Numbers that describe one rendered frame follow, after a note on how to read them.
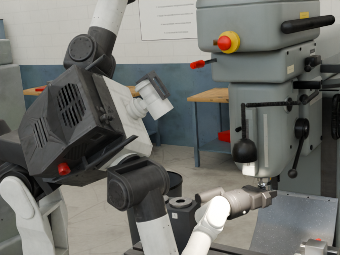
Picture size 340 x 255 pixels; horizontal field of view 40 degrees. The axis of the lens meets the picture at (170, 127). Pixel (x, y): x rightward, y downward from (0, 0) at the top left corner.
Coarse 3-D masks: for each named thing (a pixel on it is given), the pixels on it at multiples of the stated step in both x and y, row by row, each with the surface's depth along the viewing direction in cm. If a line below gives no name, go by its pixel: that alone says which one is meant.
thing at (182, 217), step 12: (168, 204) 184; (180, 204) 180; (192, 204) 182; (168, 216) 180; (180, 216) 178; (192, 216) 179; (180, 228) 179; (192, 228) 179; (180, 240) 180; (180, 252) 182
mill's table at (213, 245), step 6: (132, 246) 194; (138, 246) 192; (210, 246) 187; (216, 246) 187; (222, 246) 187; (228, 246) 186; (126, 252) 187; (132, 252) 187; (138, 252) 187; (210, 252) 183; (216, 252) 182; (222, 252) 182; (228, 252) 183; (234, 252) 181; (240, 252) 181; (246, 252) 181; (252, 252) 180; (258, 252) 180
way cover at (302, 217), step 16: (288, 192) 195; (272, 208) 197; (288, 208) 194; (304, 208) 191; (320, 208) 187; (336, 208) 184; (256, 224) 199; (272, 224) 196; (288, 224) 192; (304, 224) 189; (320, 224) 186; (256, 240) 195; (272, 240) 192; (288, 240) 189; (304, 240) 186
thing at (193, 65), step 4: (200, 60) 136; (208, 60) 141; (212, 60) 142; (216, 60) 144; (192, 64) 133; (196, 64) 133; (200, 64) 135; (204, 64) 137; (192, 68) 134; (196, 68) 135
